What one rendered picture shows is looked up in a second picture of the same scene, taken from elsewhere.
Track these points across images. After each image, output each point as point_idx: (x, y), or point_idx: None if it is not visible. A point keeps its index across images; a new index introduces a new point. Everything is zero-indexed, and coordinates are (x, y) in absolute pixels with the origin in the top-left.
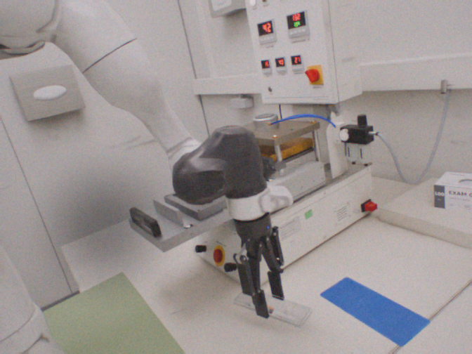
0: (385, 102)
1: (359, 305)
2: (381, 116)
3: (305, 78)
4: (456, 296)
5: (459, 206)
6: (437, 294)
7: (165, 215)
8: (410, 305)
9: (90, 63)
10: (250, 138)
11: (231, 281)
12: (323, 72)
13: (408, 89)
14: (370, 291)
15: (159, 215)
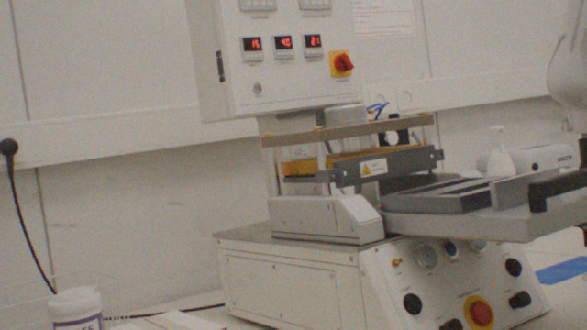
0: (227, 162)
1: (566, 271)
2: (221, 184)
3: (325, 68)
4: (542, 252)
5: None
6: (540, 256)
7: (527, 198)
8: (559, 260)
9: None
10: None
11: (526, 326)
12: (350, 60)
13: None
14: (539, 270)
15: (519, 206)
